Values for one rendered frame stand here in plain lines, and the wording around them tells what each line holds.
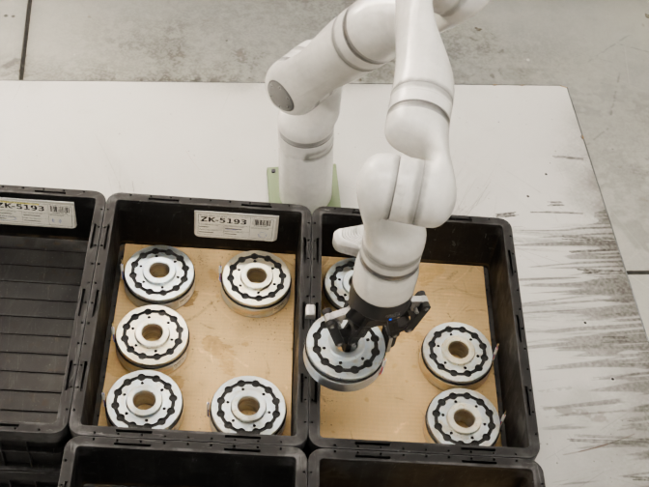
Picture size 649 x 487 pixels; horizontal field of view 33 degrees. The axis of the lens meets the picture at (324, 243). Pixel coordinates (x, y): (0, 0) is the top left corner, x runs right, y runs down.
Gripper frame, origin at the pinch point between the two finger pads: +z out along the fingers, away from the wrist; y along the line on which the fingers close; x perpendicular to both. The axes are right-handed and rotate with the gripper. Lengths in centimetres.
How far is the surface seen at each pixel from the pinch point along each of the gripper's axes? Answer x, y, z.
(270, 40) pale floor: 164, 34, 105
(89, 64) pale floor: 163, -19, 105
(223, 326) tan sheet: 16.6, -14.9, 16.8
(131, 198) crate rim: 35.1, -24.6, 7.3
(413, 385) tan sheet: 1.0, 9.3, 16.5
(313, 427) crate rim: -7.1, -8.8, 6.0
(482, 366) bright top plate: 0.1, 18.9, 13.3
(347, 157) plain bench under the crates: 56, 17, 31
